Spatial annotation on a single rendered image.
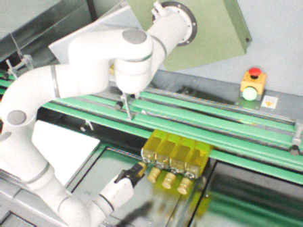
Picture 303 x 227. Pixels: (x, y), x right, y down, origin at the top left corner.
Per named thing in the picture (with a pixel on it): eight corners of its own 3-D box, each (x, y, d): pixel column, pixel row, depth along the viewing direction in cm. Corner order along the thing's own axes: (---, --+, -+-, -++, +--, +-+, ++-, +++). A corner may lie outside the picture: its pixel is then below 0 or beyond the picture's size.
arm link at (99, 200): (109, 223, 95) (115, 217, 97) (103, 210, 89) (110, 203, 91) (95, 210, 100) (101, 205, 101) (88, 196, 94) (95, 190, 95)
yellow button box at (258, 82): (245, 84, 106) (239, 96, 101) (246, 67, 101) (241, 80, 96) (264, 88, 103) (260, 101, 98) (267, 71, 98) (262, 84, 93)
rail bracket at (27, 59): (41, 69, 156) (11, 94, 143) (29, 41, 145) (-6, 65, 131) (48, 70, 154) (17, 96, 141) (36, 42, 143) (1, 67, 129)
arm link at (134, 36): (58, 80, 78) (48, 30, 66) (143, 69, 84) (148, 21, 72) (61, 107, 73) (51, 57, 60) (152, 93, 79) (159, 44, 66)
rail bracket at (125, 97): (135, 106, 123) (120, 126, 115) (128, 73, 111) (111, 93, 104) (141, 108, 121) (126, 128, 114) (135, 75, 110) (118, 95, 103)
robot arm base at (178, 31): (144, 10, 95) (118, 33, 86) (170, -10, 85) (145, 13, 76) (172, 47, 99) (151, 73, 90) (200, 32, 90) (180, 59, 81)
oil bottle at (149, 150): (164, 124, 122) (140, 163, 109) (163, 115, 119) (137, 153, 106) (176, 128, 120) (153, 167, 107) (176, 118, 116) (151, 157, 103)
